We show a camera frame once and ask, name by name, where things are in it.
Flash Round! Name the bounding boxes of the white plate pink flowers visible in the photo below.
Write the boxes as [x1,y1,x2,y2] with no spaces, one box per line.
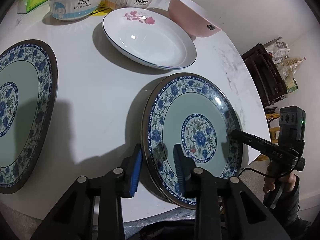
[102,8,197,70]

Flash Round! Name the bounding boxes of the large blue floral plate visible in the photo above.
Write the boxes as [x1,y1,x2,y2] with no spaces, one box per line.
[1,40,58,194]

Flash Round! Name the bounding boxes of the white bowl blue dog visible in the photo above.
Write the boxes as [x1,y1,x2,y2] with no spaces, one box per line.
[48,0,102,21]

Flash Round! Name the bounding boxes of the person's right hand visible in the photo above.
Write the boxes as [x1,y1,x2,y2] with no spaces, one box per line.
[263,163,297,193]

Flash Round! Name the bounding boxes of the dark wooden shelf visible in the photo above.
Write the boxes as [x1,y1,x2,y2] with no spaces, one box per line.
[241,43,287,107]

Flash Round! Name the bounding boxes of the snack bags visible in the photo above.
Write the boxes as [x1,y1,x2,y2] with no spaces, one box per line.
[263,37,306,94]

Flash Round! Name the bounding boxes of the yellow warning sticker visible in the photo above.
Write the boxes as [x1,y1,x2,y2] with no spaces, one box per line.
[90,0,112,16]

